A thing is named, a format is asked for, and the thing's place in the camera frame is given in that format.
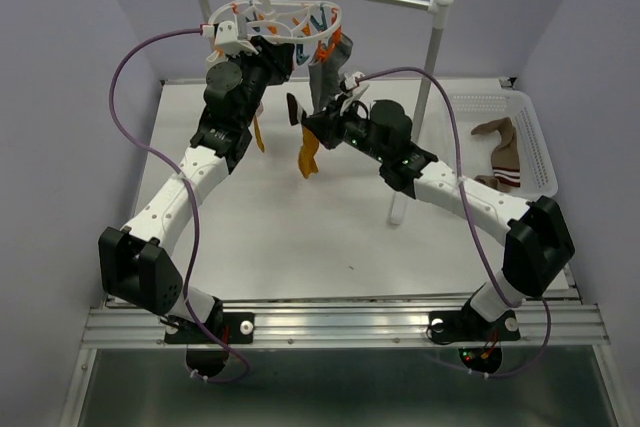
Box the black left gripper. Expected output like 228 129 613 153
224 35 293 126

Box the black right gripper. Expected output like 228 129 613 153
301 92 389 163

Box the mustard yellow sock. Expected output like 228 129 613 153
285 92 322 179
252 116 265 153

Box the white clip hanger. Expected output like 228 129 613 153
211 0 343 67

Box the grey sock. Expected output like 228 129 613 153
308 34 353 113

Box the brown beige sock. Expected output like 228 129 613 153
471 117 521 193

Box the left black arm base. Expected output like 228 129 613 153
158 311 257 346

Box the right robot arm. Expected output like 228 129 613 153
287 96 575 337

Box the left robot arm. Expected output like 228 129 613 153
98 36 294 341

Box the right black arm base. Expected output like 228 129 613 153
426 304 521 345

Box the white plastic basket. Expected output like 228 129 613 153
450 89 558 200

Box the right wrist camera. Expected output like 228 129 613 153
337 71 369 115

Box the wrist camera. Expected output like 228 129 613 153
337 71 369 115
201 21 258 57

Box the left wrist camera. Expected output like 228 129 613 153
201 21 258 57

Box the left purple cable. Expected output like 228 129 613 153
108 25 254 386

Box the purple cable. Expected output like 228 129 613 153
108 25 254 386
357 66 554 381

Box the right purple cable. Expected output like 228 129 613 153
357 66 554 381

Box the aluminium rail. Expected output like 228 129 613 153
81 298 610 350

